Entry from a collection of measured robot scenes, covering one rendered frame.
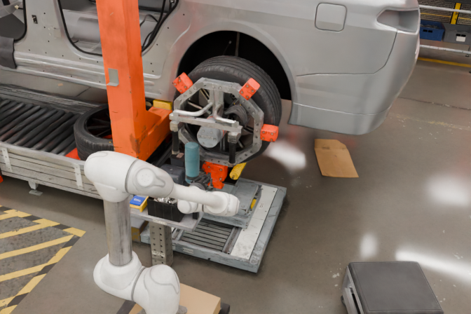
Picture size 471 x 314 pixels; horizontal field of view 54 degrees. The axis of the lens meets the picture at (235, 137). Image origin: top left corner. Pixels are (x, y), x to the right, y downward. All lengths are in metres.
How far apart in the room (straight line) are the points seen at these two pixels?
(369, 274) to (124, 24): 1.85
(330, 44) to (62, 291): 2.12
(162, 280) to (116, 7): 1.37
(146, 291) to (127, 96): 1.14
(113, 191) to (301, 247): 1.73
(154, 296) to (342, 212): 1.85
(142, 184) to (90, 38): 2.79
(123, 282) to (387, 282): 1.36
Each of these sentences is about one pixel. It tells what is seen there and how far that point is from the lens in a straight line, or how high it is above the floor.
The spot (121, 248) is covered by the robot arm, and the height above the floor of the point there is 0.82.
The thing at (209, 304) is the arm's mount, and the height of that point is 0.39.
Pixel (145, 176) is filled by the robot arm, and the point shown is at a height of 1.25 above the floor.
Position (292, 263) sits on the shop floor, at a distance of 3.10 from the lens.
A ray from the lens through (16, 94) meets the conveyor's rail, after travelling 4.60.
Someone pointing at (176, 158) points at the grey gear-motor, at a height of 0.43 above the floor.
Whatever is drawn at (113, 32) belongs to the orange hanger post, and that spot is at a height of 1.40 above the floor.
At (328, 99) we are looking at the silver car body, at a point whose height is 0.97.
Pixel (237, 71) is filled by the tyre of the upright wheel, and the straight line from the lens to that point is 2.66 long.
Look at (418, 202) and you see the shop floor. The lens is 3.84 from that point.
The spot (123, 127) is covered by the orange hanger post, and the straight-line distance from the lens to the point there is 2.84.
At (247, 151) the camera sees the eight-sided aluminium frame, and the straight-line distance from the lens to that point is 2.76.
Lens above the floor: 2.22
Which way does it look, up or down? 31 degrees down
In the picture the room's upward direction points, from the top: 2 degrees clockwise
